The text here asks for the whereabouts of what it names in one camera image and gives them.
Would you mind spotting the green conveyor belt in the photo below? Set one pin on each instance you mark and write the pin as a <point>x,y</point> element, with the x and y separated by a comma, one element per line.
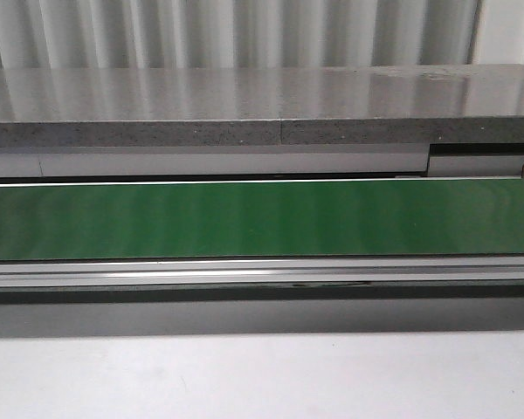
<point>262,219</point>

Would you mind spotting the aluminium conveyor frame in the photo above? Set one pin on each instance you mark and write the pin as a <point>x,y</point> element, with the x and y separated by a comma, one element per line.
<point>260,279</point>

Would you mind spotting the grey stone counter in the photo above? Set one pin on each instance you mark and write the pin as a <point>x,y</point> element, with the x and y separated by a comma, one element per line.
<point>126,108</point>

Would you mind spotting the white curtain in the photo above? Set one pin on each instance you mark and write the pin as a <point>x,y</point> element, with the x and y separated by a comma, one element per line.
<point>258,34</point>

